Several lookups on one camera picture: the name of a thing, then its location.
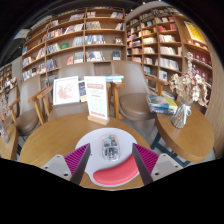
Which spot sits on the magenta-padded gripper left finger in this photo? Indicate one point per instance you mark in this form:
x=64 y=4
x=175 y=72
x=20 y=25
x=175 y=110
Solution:
x=76 y=159

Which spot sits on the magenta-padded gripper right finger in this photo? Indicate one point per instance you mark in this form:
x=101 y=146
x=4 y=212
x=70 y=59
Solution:
x=147 y=159

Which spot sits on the transparent computer mouse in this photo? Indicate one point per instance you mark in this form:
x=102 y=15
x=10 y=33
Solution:
x=110 y=148

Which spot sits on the white mouse pad, red wrist rest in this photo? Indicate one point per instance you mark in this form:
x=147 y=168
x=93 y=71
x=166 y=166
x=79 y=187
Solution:
x=113 y=175

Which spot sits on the round wooden side table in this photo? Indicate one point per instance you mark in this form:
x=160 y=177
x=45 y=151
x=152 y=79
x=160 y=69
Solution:
x=8 y=146
x=190 y=141

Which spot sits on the brown padded wooden armchair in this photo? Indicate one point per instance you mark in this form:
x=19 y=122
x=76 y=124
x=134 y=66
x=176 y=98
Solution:
x=28 y=116
x=65 y=110
x=136 y=105

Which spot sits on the vase with dried beige flowers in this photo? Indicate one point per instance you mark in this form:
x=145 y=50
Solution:
x=181 y=116

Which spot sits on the stack of colourful books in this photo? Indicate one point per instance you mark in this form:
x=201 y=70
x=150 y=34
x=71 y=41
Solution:
x=160 y=104

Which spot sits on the white sign on wooden base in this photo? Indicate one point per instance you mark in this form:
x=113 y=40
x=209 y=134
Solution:
x=96 y=98

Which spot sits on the dark-covered book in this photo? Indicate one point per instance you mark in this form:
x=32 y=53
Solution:
x=82 y=91

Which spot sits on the white framed floral picture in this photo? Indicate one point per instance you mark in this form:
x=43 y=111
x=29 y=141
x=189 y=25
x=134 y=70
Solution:
x=66 y=90

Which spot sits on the stack of light-blue books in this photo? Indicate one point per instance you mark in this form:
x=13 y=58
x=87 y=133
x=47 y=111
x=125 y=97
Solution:
x=112 y=78

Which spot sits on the distant wooden bookshelf unit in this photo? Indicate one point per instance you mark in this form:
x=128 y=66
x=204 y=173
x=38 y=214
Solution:
x=7 y=80

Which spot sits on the curved wooden bookshelf unit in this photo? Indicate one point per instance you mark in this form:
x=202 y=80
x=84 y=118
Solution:
x=163 y=43

